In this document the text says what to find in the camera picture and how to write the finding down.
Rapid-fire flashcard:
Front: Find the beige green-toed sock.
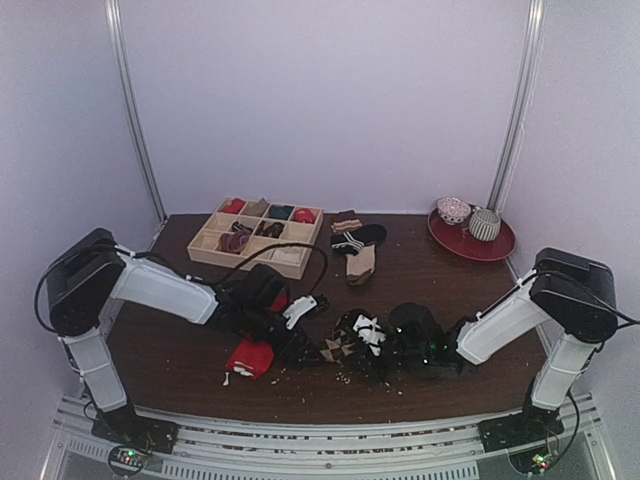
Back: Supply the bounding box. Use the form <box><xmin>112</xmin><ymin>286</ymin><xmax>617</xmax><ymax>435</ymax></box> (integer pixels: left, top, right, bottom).
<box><xmin>346</xmin><ymin>245</ymin><xmax>376</xmax><ymax>286</ymax></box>

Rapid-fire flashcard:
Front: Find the left aluminium frame post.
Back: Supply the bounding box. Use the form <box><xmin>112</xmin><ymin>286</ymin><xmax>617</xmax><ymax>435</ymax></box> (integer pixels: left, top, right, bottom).
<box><xmin>104</xmin><ymin>0</ymin><xmax>168</xmax><ymax>224</ymax></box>

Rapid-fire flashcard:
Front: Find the striped ceramic mug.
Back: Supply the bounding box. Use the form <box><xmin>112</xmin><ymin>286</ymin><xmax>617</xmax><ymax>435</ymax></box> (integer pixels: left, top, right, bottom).
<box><xmin>469</xmin><ymin>206</ymin><xmax>502</xmax><ymax>242</ymax></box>

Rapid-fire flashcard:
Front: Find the rolled dark patterned sock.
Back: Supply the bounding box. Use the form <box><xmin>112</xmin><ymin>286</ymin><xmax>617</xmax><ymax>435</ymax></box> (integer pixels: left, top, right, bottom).
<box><xmin>255</xmin><ymin>221</ymin><xmax>285</xmax><ymax>239</ymax></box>

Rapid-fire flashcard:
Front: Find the rolled red sock in box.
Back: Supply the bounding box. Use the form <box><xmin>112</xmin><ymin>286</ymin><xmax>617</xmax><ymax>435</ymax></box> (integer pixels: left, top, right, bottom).
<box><xmin>222</xmin><ymin>198</ymin><xmax>246</xmax><ymax>215</ymax></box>

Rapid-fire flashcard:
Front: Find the rolled teal sock in box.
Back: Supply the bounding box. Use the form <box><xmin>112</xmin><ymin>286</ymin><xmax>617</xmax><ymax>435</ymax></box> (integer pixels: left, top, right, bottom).
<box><xmin>268</xmin><ymin>205</ymin><xmax>294</xmax><ymax>221</ymax></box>

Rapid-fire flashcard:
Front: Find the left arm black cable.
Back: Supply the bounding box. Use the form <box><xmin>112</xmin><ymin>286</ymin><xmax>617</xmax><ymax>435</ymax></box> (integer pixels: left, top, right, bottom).
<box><xmin>219</xmin><ymin>242</ymin><xmax>329</xmax><ymax>301</ymax></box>

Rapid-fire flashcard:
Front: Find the rolled purple orange sock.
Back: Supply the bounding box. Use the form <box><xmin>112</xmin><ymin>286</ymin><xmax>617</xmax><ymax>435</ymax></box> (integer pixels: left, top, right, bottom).
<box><xmin>218</xmin><ymin>231</ymin><xmax>251</xmax><ymax>255</ymax></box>

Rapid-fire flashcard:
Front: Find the aluminium front rail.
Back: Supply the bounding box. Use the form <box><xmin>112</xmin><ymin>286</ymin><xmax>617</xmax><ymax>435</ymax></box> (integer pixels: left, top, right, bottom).
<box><xmin>36</xmin><ymin>395</ymin><xmax>622</xmax><ymax>479</ymax></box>

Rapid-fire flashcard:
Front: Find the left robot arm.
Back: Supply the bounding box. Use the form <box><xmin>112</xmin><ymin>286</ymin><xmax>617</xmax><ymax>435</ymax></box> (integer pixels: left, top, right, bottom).
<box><xmin>33</xmin><ymin>228</ymin><xmax>324</xmax><ymax>444</ymax></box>

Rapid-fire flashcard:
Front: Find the rolled beige sock in box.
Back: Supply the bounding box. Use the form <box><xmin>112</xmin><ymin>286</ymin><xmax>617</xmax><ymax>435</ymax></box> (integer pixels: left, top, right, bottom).
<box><xmin>243</xmin><ymin>198</ymin><xmax>270</xmax><ymax>217</ymax></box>

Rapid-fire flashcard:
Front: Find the wooden compartment organizer box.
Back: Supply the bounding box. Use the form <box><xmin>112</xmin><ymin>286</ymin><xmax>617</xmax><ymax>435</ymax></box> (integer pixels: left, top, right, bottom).
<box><xmin>187</xmin><ymin>197</ymin><xmax>324</xmax><ymax>280</ymax></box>

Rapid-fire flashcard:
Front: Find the right aluminium frame post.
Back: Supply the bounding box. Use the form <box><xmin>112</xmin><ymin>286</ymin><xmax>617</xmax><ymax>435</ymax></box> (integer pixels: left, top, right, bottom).
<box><xmin>487</xmin><ymin>0</ymin><xmax>546</xmax><ymax>213</ymax></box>

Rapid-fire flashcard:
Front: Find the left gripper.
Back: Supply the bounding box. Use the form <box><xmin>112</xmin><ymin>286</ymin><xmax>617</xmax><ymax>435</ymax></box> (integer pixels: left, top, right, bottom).
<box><xmin>243</xmin><ymin>303</ymin><xmax>325</xmax><ymax>367</ymax></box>

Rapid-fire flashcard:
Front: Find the rolled red white sock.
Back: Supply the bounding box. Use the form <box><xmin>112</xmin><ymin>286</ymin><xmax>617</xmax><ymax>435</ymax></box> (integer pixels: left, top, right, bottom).
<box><xmin>293</xmin><ymin>208</ymin><xmax>316</xmax><ymax>224</ymax></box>

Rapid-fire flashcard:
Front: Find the maroon striped sock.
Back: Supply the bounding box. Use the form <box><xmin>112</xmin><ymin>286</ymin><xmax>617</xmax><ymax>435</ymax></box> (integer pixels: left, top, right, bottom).
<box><xmin>330</xmin><ymin>210</ymin><xmax>362</xmax><ymax>234</ymax></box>

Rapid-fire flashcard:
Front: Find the brown beige argyle sock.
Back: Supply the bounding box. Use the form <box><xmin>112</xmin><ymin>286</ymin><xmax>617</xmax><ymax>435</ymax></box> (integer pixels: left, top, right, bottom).
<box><xmin>320</xmin><ymin>309</ymin><xmax>375</xmax><ymax>365</ymax></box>

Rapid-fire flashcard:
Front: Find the black white-striped sock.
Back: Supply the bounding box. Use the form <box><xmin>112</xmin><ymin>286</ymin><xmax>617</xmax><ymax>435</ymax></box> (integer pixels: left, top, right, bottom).
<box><xmin>330</xmin><ymin>224</ymin><xmax>387</xmax><ymax>255</ymax></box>

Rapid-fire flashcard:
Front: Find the rolled black striped sock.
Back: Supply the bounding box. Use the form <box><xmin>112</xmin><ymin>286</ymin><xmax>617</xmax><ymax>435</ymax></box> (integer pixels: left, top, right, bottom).
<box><xmin>231</xmin><ymin>222</ymin><xmax>253</xmax><ymax>234</ymax></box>

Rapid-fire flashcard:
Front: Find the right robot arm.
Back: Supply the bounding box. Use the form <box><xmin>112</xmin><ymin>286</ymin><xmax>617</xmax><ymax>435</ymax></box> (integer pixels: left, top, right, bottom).
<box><xmin>346</xmin><ymin>247</ymin><xmax>618</xmax><ymax>442</ymax></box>

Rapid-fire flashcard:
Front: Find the aluminium frame post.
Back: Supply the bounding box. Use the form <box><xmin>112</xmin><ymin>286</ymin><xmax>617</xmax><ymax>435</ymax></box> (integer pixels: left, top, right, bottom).
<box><xmin>487</xmin><ymin>0</ymin><xmax>546</xmax><ymax>213</ymax></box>
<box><xmin>104</xmin><ymin>0</ymin><xmax>168</xmax><ymax>224</ymax></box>

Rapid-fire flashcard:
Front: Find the patterned ceramic bowl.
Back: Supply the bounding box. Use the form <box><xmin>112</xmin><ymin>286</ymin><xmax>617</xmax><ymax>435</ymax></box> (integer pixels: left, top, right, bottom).
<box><xmin>436</xmin><ymin>197</ymin><xmax>472</xmax><ymax>225</ymax></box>

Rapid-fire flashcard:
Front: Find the red round tray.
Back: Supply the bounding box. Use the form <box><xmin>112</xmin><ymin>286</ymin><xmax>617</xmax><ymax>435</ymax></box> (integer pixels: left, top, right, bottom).
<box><xmin>427</xmin><ymin>209</ymin><xmax>516</xmax><ymax>262</ymax></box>

